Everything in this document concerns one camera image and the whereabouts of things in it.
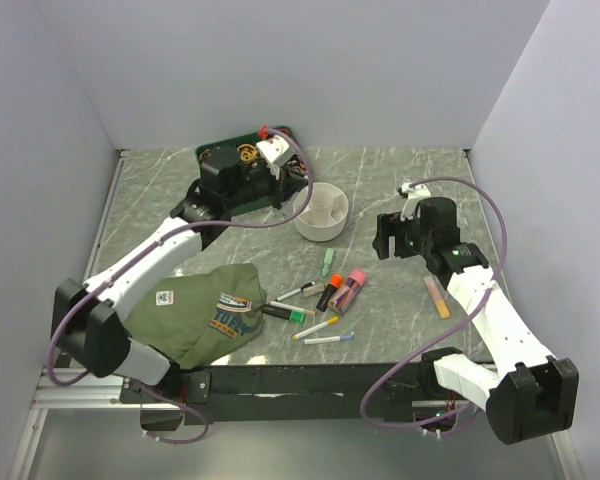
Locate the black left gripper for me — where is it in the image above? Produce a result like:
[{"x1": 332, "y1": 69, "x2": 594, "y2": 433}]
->
[{"x1": 226, "y1": 162, "x2": 309, "y2": 210}]

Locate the white round pen holder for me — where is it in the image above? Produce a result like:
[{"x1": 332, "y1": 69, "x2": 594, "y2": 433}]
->
[{"x1": 293, "y1": 182, "x2": 349, "y2": 242}]

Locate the white marker black cap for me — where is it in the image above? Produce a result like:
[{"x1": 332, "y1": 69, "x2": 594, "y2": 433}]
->
[{"x1": 275, "y1": 281, "x2": 316, "y2": 302}]

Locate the black marker green cap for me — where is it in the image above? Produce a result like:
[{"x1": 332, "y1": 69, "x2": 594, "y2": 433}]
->
[{"x1": 261, "y1": 304, "x2": 305, "y2": 324}]

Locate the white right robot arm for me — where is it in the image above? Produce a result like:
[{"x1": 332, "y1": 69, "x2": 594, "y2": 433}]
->
[{"x1": 372, "y1": 197, "x2": 579, "y2": 445}]

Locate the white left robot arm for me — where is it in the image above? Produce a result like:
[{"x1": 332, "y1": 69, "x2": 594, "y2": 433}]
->
[{"x1": 46, "y1": 147, "x2": 312, "y2": 402}]

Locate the green divided organizer tray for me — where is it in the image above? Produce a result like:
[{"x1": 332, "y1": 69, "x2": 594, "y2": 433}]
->
[{"x1": 194, "y1": 125, "x2": 307, "y2": 216}]

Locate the yellow patterned rolled sock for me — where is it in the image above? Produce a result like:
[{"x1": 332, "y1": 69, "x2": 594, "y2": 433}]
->
[{"x1": 237, "y1": 143, "x2": 259, "y2": 164}]

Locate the pink patterned rolled sock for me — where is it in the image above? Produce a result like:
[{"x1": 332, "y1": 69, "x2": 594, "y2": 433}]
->
[{"x1": 282, "y1": 155, "x2": 308, "y2": 182}]

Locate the black marker orange cap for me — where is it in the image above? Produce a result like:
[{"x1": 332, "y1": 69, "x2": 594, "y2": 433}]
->
[{"x1": 316, "y1": 274, "x2": 342, "y2": 312}]

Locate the pink capped pencil tube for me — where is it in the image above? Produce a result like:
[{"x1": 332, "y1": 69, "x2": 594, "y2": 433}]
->
[{"x1": 327, "y1": 269, "x2": 367, "y2": 315}]

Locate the pink orange highlighter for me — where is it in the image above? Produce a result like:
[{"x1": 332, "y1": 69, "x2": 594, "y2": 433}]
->
[{"x1": 424, "y1": 276, "x2": 451, "y2": 319}]

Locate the beige eraser block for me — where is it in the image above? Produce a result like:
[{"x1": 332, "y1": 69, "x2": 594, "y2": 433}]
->
[{"x1": 302, "y1": 283, "x2": 326, "y2": 297}]

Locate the white pen yellow cap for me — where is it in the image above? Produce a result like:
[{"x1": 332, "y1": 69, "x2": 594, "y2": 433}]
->
[{"x1": 292, "y1": 316, "x2": 340, "y2": 341}]

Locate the white pen light blue cap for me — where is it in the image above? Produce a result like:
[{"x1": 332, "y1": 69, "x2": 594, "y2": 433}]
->
[{"x1": 302, "y1": 333, "x2": 354, "y2": 345}]

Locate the white pen brown cap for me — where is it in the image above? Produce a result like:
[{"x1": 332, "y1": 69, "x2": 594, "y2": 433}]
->
[{"x1": 269, "y1": 301, "x2": 316, "y2": 316}]

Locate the green folded t-shirt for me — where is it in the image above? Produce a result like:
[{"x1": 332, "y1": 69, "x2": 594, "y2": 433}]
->
[{"x1": 124, "y1": 263, "x2": 266, "y2": 370}]

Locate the black front base bar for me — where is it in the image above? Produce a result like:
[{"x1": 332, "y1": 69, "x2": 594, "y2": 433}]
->
[{"x1": 118, "y1": 363, "x2": 481, "y2": 426}]

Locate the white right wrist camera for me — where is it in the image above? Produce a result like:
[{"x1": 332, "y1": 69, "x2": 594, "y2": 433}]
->
[{"x1": 397, "y1": 181, "x2": 431, "y2": 221}]

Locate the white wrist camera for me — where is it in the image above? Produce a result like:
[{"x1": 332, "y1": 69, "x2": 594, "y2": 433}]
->
[
  {"x1": 397, "y1": 181, "x2": 431, "y2": 221},
  {"x1": 255, "y1": 126, "x2": 295, "y2": 166}
]

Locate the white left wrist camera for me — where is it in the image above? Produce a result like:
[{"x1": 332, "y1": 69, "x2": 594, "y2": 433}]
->
[{"x1": 255, "y1": 126, "x2": 295, "y2": 166}]

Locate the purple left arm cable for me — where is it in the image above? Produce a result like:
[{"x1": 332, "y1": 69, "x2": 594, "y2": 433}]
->
[{"x1": 46, "y1": 127, "x2": 315, "y2": 445}]

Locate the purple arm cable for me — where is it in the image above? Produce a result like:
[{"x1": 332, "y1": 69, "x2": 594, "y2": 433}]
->
[
  {"x1": 46, "y1": 127, "x2": 315, "y2": 445},
  {"x1": 359, "y1": 177, "x2": 508, "y2": 439}
]

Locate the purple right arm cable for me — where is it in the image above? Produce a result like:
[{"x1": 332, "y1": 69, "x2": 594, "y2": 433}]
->
[{"x1": 359, "y1": 177, "x2": 508, "y2": 439}]

